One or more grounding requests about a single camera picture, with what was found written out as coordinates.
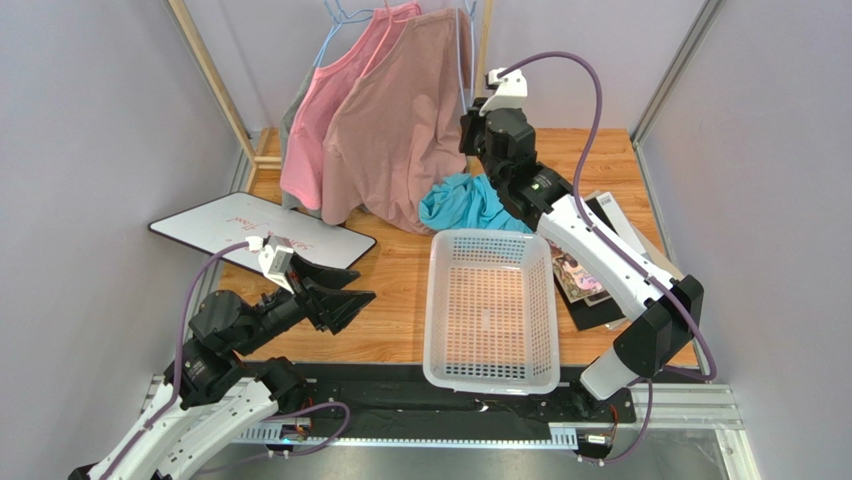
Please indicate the illustrated book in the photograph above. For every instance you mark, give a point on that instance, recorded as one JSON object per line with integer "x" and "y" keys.
{"x": 575, "y": 281}

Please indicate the blue hanger left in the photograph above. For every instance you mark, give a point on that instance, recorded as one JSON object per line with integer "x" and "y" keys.
{"x": 339, "y": 18}

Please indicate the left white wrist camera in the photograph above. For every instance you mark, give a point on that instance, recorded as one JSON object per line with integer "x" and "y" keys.
{"x": 274, "y": 254}

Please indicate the white whiteboard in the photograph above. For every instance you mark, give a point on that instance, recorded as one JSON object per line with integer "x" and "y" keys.
{"x": 214, "y": 225}

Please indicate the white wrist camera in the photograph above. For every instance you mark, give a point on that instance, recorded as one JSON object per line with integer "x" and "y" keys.
{"x": 509, "y": 90}
{"x": 274, "y": 254}

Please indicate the blue hanger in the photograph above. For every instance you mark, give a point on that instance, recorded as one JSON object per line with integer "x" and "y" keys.
{"x": 466, "y": 51}
{"x": 339, "y": 18}

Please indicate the mauve t shirt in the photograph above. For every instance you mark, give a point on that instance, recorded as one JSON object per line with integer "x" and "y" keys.
{"x": 396, "y": 134}

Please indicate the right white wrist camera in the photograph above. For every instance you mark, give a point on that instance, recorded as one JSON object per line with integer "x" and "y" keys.
{"x": 509, "y": 90}

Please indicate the pink t shirt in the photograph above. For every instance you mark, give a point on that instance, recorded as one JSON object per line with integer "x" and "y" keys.
{"x": 330, "y": 86}

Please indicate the teal t shirt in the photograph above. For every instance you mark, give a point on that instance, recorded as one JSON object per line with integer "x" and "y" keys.
{"x": 463, "y": 201}

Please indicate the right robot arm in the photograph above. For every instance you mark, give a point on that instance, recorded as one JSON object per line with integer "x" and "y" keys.
{"x": 663, "y": 311}

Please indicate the white box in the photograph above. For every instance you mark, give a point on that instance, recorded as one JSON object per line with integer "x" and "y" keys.
{"x": 608, "y": 210}

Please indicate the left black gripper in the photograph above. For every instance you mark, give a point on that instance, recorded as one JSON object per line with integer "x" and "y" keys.
{"x": 329, "y": 304}

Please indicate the black book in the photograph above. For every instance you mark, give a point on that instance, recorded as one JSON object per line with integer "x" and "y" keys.
{"x": 605, "y": 313}

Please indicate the grey t shirt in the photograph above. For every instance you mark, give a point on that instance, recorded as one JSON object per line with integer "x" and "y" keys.
{"x": 288, "y": 200}

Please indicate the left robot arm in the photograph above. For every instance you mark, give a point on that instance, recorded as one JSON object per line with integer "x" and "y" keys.
{"x": 209, "y": 394}

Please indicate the wooden clothes rack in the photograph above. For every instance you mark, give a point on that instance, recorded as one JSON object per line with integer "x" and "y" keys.
{"x": 254, "y": 156}

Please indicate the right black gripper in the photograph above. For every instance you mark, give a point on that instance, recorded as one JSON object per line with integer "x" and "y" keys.
{"x": 468, "y": 133}

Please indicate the white plastic basket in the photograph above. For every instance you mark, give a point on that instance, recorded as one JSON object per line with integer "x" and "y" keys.
{"x": 491, "y": 323}

